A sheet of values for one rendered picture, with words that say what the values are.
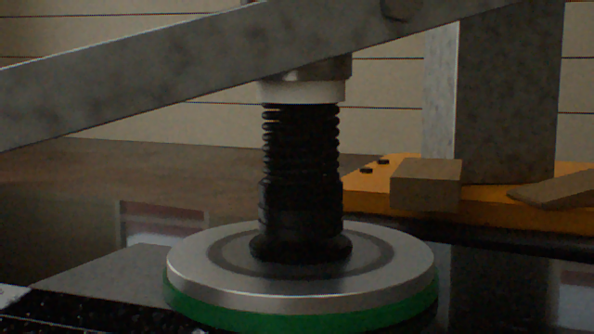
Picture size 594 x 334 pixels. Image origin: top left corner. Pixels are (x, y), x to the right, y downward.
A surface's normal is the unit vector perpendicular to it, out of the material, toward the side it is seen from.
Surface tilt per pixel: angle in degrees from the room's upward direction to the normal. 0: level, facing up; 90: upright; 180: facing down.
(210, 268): 0
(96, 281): 0
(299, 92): 90
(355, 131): 90
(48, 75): 90
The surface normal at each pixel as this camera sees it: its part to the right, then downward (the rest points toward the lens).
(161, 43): 0.24, 0.15
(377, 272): 0.00, -0.99
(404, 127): -0.38, 0.15
